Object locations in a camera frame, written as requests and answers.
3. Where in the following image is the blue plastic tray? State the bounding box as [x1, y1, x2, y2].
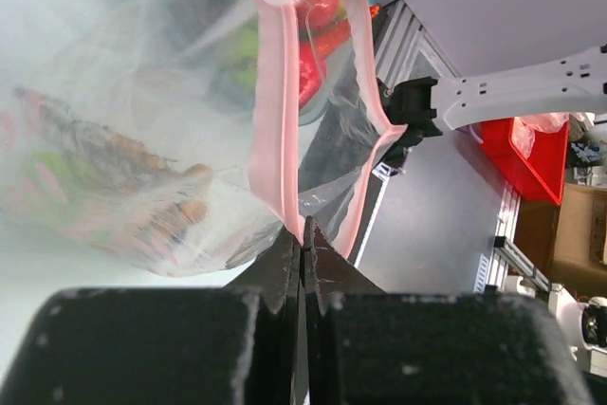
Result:
[139, 0, 361, 125]

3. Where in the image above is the cardboard box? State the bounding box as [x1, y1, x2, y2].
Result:
[514, 184, 606, 297]

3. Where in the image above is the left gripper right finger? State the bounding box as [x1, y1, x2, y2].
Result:
[302, 218, 593, 404]

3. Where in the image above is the green custard apple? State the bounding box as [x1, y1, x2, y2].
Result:
[223, 27, 259, 92]

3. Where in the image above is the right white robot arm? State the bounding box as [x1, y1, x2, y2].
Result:
[343, 0, 606, 147]

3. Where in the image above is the brown longan bunch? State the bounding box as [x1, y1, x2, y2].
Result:
[14, 87, 212, 245]

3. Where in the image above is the red plastic bin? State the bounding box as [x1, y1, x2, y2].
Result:
[478, 113, 570, 207]

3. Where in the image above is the red chili pepper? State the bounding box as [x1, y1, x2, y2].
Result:
[312, 19, 351, 60]

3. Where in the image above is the red bell pepper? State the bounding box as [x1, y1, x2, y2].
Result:
[299, 43, 326, 109]

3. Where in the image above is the clear pink zip top bag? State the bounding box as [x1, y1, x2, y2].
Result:
[1, 0, 393, 276]

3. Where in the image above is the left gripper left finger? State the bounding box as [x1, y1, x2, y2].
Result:
[1, 231, 302, 404]

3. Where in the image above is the red strawberry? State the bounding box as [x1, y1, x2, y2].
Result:
[297, 0, 345, 31]

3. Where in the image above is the green halved avocado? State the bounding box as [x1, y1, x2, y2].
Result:
[24, 152, 75, 200]

